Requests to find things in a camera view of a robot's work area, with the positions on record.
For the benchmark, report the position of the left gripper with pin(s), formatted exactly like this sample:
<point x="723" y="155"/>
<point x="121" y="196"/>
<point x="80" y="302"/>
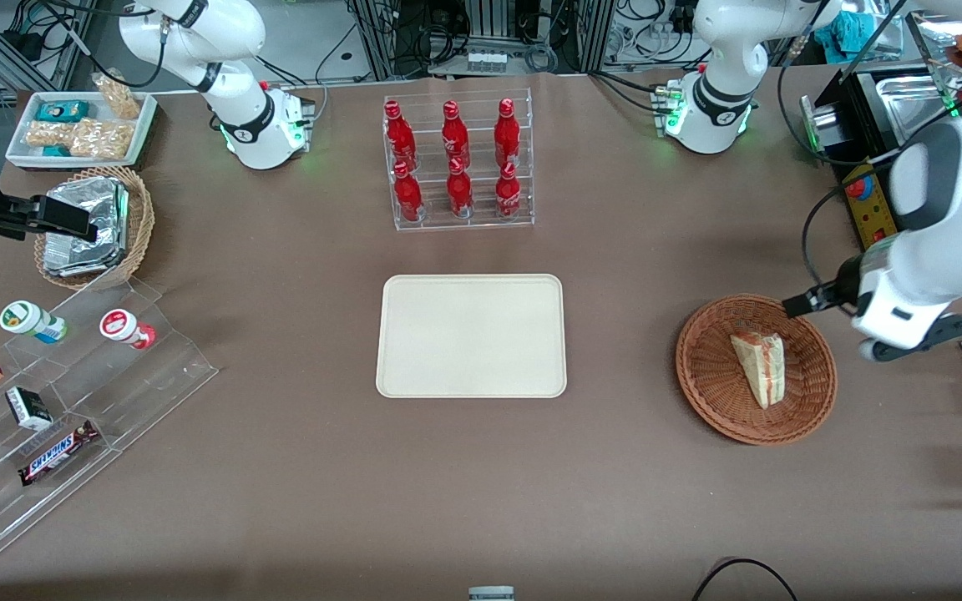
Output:
<point x="845" y="285"/>

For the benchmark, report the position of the triangle sandwich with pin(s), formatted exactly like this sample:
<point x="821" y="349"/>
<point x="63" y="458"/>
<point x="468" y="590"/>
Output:
<point x="761" y="367"/>

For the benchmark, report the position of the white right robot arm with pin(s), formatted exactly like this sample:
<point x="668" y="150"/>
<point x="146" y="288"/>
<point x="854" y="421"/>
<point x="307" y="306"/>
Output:
<point x="239" y="108"/>

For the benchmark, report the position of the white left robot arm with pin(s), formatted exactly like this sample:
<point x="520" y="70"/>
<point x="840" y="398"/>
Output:
<point x="723" y="100"/>

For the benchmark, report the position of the white rectangular snack tray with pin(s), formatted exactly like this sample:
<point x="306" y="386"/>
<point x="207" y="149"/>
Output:
<point x="22" y="154"/>

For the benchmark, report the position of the light tan wicker basket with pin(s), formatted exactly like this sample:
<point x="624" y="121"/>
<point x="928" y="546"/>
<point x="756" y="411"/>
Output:
<point x="140" y="225"/>

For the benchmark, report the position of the brown round wicker basket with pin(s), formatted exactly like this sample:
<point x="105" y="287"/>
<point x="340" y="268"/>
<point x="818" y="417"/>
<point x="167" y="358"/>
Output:
<point x="715" y="384"/>

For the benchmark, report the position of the steel warmer tray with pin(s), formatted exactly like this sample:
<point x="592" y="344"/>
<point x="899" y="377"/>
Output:
<point x="915" y="104"/>

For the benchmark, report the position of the cream rectangular tray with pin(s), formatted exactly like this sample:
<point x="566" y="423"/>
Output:
<point x="471" y="335"/>

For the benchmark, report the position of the silver foil wrapped package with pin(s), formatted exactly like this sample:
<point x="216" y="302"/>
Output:
<point x="84" y="255"/>

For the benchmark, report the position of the small teal snack packet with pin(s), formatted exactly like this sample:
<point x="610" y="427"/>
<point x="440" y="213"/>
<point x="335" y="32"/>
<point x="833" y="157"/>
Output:
<point x="56" y="151"/>

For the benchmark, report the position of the green lid yogurt bottle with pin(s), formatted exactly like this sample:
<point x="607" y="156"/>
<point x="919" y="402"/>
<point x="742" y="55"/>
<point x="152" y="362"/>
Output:
<point x="30" y="320"/>

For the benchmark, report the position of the red emergency stop button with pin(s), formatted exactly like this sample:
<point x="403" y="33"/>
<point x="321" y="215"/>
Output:
<point x="858" y="187"/>

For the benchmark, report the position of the large clear bag of crackers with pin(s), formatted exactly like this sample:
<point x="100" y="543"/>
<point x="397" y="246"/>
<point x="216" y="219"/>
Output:
<point x="103" y="139"/>

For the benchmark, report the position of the teal snack box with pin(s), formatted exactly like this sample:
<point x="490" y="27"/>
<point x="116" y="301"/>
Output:
<point x="62" y="111"/>

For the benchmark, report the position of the red lid yogurt bottle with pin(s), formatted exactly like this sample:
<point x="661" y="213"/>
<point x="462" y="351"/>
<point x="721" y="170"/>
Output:
<point x="124" y="327"/>

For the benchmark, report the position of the clear bag of nuts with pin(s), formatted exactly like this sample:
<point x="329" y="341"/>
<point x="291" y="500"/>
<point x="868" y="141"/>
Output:
<point x="118" y="96"/>

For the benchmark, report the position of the small black white carton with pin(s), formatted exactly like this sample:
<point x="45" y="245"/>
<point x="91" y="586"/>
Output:
<point x="28" y="408"/>

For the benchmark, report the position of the clear acrylic stepped display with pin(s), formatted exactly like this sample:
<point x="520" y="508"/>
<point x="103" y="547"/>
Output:
<point x="155" y="376"/>

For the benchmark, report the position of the snickers chocolate bar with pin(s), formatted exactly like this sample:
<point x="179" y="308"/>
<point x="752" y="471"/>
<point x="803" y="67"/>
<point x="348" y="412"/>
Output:
<point x="58" y="452"/>

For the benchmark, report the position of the teal cloth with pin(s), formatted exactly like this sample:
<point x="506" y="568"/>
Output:
<point x="848" y="35"/>

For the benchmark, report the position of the red cola bottle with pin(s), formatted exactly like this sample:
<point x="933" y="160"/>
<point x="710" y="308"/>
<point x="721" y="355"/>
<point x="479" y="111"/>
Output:
<point x="508" y="196"/>
<point x="507" y="138"/>
<point x="400" y="142"/>
<point x="455" y="142"/>
<point x="407" y="199"/>
<point x="459" y="194"/>

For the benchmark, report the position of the clear acrylic bottle rack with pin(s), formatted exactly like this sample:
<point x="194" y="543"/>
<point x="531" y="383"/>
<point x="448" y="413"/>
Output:
<point x="481" y="221"/>

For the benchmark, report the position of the white power strip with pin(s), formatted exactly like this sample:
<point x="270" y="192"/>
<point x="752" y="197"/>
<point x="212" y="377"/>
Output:
<point x="487" y="61"/>

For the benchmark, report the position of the grey box at table edge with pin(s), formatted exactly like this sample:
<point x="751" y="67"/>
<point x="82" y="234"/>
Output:
<point x="491" y="594"/>

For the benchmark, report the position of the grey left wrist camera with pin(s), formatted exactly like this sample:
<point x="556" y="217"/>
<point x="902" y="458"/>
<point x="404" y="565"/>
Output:
<point x="932" y="334"/>

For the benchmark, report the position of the aluminium frame rack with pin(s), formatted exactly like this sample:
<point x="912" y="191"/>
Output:
<point x="598" y="33"/>

